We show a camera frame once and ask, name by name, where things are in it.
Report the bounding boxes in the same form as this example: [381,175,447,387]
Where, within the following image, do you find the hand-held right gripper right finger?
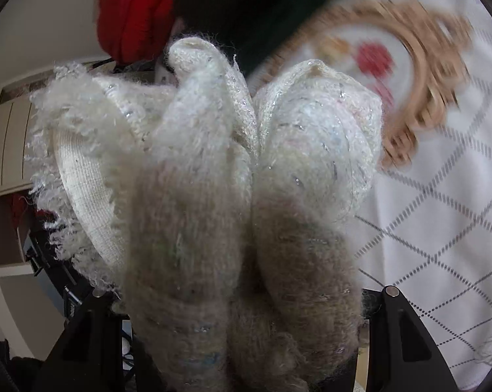
[354,286,456,392]

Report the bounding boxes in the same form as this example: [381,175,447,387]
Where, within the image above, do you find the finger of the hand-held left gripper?
[25,245,82,295]

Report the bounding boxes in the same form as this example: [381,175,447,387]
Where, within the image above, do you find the red quilt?
[97,0,177,66]

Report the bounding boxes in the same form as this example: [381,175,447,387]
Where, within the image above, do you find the black folded jacket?
[164,0,304,75]

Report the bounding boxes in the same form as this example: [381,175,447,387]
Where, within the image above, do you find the white wardrobe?
[0,60,117,271]

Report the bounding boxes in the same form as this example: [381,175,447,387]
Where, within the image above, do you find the white tweed jacket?
[25,37,384,392]

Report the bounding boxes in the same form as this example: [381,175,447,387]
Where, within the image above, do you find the floral bed blanket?
[246,0,492,389]

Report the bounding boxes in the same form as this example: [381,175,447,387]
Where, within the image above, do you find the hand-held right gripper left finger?
[34,288,166,392]

